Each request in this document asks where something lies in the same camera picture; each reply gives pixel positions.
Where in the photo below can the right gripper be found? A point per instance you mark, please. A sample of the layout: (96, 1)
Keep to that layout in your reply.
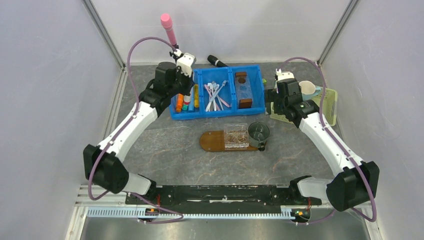
(271, 96)

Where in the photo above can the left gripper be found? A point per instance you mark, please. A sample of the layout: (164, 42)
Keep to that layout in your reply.
(187, 91)

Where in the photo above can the clear acrylic toothbrush holder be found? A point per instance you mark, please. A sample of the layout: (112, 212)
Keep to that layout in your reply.
(236, 136)

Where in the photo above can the white toothpaste tube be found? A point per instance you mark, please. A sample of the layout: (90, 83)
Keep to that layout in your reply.
(187, 99)

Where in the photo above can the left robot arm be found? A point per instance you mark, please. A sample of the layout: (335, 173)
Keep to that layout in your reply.
(103, 163)

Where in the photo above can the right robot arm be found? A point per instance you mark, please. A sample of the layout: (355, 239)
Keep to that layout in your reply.
(355, 181)

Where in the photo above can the orange toothpaste tube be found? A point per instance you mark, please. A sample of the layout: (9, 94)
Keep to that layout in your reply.
(179, 103)

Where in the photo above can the white toothbrush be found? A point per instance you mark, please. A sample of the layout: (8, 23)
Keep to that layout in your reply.
(212, 103)

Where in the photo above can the light blue toothbrush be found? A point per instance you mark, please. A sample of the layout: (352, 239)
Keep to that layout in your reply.
(217, 90)

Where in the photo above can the oval wooden tray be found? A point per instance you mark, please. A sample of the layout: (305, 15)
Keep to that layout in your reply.
(214, 141)

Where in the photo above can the acrylic holder with wood ends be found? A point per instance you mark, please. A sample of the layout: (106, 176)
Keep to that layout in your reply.
(243, 90)

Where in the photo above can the light blue mug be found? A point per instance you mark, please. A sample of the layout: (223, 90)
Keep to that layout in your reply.
(308, 89)

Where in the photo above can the dark green enamel mug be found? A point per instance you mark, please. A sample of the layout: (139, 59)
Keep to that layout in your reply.
(258, 134)

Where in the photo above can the black microphone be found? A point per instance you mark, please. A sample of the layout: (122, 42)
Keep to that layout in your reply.
(216, 62)

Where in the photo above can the blue three-compartment bin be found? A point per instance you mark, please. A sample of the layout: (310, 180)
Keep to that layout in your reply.
(223, 92)

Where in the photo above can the light green plastic basket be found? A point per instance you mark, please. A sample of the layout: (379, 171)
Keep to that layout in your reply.
(329, 108)

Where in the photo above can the pink microphone on stand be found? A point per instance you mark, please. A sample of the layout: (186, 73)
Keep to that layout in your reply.
(167, 24)

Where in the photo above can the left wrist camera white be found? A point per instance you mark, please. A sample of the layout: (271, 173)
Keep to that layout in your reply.
(185, 61)

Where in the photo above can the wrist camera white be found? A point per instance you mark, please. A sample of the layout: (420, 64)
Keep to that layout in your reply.
(281, 75)
(185, 61)

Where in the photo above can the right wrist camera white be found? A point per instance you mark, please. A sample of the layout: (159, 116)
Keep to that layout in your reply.
(281, 75)

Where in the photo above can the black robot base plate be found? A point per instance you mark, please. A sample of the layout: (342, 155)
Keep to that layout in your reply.
(228, 199)

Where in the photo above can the white cable duct strip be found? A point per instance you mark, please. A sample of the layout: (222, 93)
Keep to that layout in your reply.
(144, 213)

